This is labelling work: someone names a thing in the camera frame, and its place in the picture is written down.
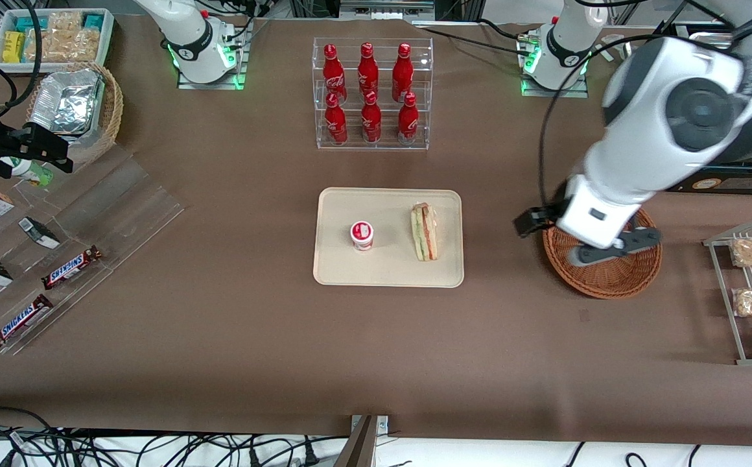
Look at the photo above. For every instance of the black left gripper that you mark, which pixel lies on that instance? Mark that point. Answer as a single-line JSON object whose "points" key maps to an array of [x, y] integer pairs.
{"points": [[555, 209]]}

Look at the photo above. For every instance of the triangle sandwich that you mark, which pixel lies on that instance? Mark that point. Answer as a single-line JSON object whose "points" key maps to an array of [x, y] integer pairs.
{"points": [[424, 233]]}

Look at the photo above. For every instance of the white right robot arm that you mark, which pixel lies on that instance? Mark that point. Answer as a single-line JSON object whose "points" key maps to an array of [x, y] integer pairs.
{"points": [[188, 45]]}

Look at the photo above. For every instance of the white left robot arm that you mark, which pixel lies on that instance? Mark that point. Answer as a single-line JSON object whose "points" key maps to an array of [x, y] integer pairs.
{"points": [[648, 149]]}

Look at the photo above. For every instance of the tan wicker basket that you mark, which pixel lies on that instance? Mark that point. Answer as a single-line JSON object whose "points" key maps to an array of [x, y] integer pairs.
{"points": [[111, 110]]}

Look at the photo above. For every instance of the brown round wicker basket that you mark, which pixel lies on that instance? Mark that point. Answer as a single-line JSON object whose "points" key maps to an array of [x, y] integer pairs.
{"points": [[609, 282]]}

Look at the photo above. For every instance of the beige plastic tray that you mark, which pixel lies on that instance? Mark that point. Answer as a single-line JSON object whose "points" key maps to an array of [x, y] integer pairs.
{"points": [[389, 269]]}

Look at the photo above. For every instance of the green white small bottle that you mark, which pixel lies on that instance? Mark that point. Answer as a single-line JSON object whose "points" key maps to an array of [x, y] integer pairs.
{"points": [[29, 172]]}

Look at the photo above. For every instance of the silver foil pack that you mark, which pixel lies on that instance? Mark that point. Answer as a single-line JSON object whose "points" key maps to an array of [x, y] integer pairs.
{"points": [[68, 100]]}

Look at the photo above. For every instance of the clear acrylic stepped display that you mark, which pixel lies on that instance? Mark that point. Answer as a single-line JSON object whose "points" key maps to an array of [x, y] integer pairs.
{"points": [[129, 207]]}

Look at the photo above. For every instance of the large clear bag of snacks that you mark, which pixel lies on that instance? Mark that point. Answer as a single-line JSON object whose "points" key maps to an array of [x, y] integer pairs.
{"points": [[65, 47]]}

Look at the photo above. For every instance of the yellow snack pack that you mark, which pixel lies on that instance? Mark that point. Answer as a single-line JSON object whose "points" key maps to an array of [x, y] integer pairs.
{"points": [[13, 47]]}

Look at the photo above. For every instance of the Snickers chocolate bar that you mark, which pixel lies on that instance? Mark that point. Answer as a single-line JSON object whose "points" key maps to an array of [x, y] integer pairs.
{"points": [[21, 322], [71, 267]]}

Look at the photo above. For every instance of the white plastic bin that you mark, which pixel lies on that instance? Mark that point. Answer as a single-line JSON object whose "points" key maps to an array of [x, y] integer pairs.
{"points": [[107, 39]]}

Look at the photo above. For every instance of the teal snack pack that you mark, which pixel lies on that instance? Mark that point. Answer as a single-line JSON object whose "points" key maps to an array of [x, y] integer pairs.
{"points": [[93, 21], [29, 24]]}

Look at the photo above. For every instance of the small clear bag of snacks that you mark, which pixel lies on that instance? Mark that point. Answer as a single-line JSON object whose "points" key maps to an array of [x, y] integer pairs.
{"points": [[65, 21]]}

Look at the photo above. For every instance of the red cola bottle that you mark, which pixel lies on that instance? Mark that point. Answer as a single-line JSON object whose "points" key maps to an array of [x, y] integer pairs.
{"points": [[371, 122], [332, 71], [408, 122], [336, 123], [402, 71], [367, 68]]}

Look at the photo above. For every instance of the clear acrylic bottle rack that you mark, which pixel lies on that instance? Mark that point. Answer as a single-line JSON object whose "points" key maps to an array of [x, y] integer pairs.
{"points": [[386, 139]]}

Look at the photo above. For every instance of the red white yogurt cup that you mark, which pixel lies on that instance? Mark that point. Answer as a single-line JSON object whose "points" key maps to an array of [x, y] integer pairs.
{"points": [[362, 235]]}

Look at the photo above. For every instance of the crumpled clear plastic wrapper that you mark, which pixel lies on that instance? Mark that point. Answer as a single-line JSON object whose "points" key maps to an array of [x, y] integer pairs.
{"points": [[612, 40]]}

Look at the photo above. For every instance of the black food warmer cabinet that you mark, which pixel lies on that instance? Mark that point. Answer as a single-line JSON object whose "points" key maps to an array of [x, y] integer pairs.
{"points": [[739, 185]]}

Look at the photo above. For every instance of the brown table cover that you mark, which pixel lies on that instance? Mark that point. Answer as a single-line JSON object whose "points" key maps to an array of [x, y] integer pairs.
{"points": [[220, 363]]}

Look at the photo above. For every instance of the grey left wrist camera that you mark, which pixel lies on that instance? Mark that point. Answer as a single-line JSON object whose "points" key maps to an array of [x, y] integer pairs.
{"points": [[616, 246]]}

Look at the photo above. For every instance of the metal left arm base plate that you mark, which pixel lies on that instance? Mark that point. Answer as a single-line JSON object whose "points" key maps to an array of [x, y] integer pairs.
{"points": [[554, 93]]}

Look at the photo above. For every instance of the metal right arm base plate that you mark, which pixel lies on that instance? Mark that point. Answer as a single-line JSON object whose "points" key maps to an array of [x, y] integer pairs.
{"points": [[240, 65]]}

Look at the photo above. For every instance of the aluminium frame structure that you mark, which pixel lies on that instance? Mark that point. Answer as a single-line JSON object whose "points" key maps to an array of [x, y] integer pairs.
{"points": [[386, 6]]}

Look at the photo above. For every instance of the metal table edge bracket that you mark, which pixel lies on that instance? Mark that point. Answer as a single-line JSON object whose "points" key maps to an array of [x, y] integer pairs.
{"points": [[366, 441]]}

